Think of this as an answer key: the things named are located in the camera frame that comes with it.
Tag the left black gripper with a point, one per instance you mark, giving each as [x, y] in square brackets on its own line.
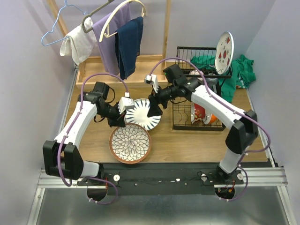
[117, 118]

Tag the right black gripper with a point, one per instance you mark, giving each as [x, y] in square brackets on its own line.
[154, 99]

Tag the blue striped white plate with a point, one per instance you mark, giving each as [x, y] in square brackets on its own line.
[138, 115]

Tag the brown flower pattern plate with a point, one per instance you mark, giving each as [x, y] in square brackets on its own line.
[130, 144]

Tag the white bowl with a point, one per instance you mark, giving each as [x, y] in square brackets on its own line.
[197, 112]

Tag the pink ceramic mug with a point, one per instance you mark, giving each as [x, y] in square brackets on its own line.
[196, 73]

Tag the orange bowl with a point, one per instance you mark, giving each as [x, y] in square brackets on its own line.
[209, 119]

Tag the grey ceramic mug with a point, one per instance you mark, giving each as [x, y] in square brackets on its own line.
[212, 82]

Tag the black wire dish rack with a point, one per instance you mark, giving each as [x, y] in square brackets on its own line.
[203, 95]

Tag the watermelon pattern white plate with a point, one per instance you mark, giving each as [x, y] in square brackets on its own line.
[224, 53]

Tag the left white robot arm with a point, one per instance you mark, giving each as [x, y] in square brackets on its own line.
[61, 156]

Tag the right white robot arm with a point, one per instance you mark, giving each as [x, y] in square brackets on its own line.
[242, 125]

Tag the purple cloth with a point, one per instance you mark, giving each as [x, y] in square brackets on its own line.
[107, 46]

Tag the white cloth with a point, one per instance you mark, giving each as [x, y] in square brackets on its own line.
[78, 45]

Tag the dark blue cloth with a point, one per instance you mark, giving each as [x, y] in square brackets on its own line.
[127, 46]

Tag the green t-shirt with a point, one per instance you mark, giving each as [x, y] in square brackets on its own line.
[242, 74]

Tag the grey hanger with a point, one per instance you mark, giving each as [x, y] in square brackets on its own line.
[91, 14]

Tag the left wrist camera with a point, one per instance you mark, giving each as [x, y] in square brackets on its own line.
[125, 103]

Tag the black mounting base rail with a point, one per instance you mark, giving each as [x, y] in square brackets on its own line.
[171, 178]

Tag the blue wire hanger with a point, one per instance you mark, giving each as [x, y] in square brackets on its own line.
[58, 31]

